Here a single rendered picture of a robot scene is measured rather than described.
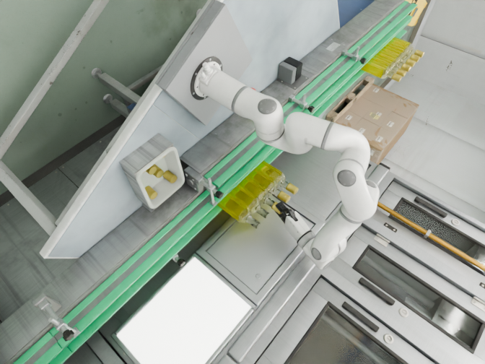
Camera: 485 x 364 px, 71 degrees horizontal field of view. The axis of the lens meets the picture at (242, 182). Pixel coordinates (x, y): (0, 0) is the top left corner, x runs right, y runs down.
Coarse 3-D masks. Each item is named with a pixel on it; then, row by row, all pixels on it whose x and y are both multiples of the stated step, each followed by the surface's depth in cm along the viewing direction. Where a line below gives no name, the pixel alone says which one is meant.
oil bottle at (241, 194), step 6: (240, 186) 142; (234, 192) 140; (240, 192) 140; (246, 192) 140; (240, 198) 138; (246, 198) 138; (252, 198) 138; (246, 204) 137; (252, 204) 137; (258, 204) 138; (252, 210) 137
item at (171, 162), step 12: (168, 156) 123; (144, 168) 109; (168, 168) 131; (180, 168) 125; (144, 180) 124; (156, 180) 129; (180, 180) 131; (144, 192) 116; (168, 192) 129; (156, 204) 126
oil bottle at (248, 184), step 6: (246, 180) 144; (252, 180) 144; (246, 186) 142; (252, 186) 142; (258, 186) 142; (252, 192) 140; (258, 192) 140; (264, 192) 140; (258, 198) 139; (264, 198) 139
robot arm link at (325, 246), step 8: (336, 216) 112; (344, 216) 108; (328, 224) 112; (336, 224) 110; (344, 224) 109; (352, 224) 108; (360, 224) 109; (320, 232) 113; (328, 232) 111; (336, 232) 110; (344, 232) 109; (352, 232) 110; (320, 240) 113; (328, 240) 111; (336, 240) 110; (312, 248) 117; (320, 248) 114; (328, 248) 111; (336, 248) 117; (320, 256) 115; (328, 256) 115
